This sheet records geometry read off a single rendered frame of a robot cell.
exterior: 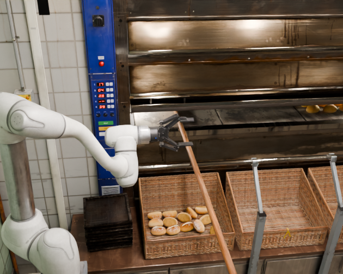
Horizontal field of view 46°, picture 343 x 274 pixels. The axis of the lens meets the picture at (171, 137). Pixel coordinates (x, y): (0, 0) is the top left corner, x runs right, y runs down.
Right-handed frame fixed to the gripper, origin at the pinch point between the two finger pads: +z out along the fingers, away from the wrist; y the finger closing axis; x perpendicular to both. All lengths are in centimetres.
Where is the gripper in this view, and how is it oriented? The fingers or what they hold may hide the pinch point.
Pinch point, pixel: (190, 131)
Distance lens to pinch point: 199.3
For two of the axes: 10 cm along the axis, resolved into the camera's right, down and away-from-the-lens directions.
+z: 9.9, -0.6, 1.3
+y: -0.2, 8.6, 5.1
